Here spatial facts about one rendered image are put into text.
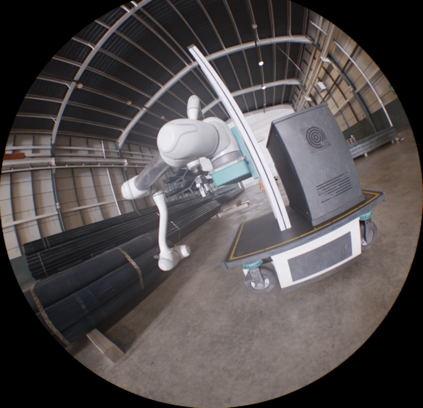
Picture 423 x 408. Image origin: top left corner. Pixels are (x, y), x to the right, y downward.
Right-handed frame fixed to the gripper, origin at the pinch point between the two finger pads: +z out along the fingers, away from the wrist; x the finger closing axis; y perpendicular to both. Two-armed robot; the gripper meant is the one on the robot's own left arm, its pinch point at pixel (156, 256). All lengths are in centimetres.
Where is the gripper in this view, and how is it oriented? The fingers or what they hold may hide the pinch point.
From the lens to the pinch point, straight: 142.2
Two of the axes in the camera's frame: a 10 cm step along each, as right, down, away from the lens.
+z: -8.6, 3.6, 3.6
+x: -3.4, 1.3, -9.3
